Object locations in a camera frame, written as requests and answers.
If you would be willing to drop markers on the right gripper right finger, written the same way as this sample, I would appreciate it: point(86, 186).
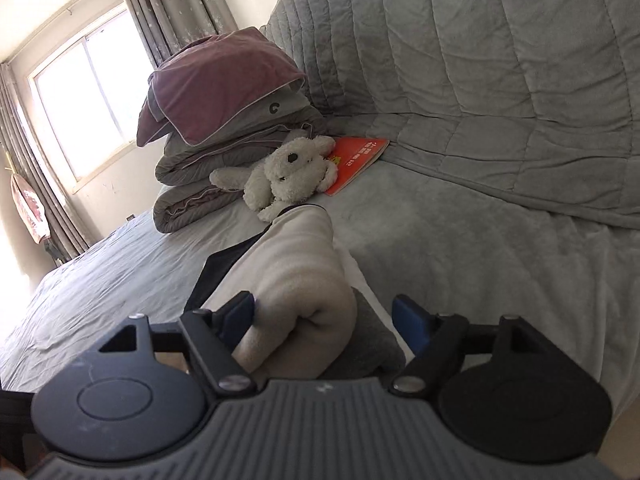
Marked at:
point(504, 389)

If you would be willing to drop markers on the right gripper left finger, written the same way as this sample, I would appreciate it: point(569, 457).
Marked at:
point(145, 387)

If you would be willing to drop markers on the beige black raglan bear shirt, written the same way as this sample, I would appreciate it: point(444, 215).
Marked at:
point(305, 310)

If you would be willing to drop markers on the grey bed sheet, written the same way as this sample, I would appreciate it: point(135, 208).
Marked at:
point(449, 248)

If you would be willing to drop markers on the lower folded grey quilt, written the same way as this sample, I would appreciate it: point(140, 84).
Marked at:
point(178, 206)

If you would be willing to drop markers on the folded grey quilt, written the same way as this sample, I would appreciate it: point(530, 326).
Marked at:
point(178, 206)
point(252, 135)

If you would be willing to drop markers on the pink hanging cloth bag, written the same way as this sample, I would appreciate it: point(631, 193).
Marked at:
point(30, 208)

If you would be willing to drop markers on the upper folded grey quilt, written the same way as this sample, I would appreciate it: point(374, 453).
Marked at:
point(252, 135)

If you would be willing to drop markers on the grey left window curtain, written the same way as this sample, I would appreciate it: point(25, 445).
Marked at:
point(70, 235)

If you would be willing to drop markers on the grey window curtain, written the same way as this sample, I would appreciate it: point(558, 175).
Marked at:
point(70, 235)
point(167, 26)

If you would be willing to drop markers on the white plush toy dog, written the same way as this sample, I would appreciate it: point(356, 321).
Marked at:
point(288, 176)

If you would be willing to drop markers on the red paperback book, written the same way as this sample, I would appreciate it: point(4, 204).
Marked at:
point(352, 156)

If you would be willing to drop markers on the grey quilted headboard cover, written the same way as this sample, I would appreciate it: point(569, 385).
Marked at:
point(532, 101)

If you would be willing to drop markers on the grey right window curtain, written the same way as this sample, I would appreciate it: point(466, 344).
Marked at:
point(167, 26)

